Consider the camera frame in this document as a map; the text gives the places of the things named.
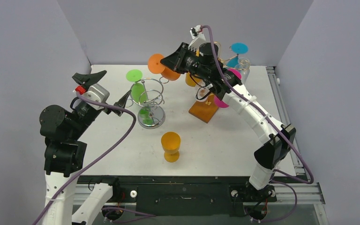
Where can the blue wine glass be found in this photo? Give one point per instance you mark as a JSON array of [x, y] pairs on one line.
[[240, 49]]

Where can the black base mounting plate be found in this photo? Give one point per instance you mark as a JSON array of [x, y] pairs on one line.
[[191, 196]]

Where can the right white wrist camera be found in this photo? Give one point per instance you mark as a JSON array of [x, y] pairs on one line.
[[198, 38]]

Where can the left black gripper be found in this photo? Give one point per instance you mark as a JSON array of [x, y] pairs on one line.
[[87, 78]]

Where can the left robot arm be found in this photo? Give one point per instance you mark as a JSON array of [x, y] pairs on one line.
[[64, 153]]

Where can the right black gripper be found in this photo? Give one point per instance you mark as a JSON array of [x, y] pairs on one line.
[[183, 60]]

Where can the yellow wine glass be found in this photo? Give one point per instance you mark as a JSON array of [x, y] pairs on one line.
[[191, 81], [170, 142]]

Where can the dark orange wine glass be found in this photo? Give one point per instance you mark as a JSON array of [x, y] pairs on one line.
[[156, 67]]

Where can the green wine glass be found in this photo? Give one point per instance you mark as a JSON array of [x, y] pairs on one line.
[[139, 96]]

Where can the yellow wine glass front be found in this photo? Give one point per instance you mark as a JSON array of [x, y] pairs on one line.
[[170, 142]]

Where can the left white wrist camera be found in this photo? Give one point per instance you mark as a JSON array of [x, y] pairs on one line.
[[97, 93]]

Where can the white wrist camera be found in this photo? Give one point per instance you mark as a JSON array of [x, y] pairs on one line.
[[198, 38], [97, 93]]

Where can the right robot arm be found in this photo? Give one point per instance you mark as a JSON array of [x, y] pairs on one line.
[[275, 136]]

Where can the silver wire glass rack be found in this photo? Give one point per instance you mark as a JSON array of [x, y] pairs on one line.
[[147, 93]]

